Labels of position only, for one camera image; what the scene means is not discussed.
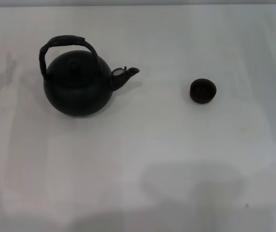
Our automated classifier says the black round teapot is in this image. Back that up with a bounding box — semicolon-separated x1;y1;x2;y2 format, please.
39;35;140;118

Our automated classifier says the small dark brown teacup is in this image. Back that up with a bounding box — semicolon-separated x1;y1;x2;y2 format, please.
189;78;218;105

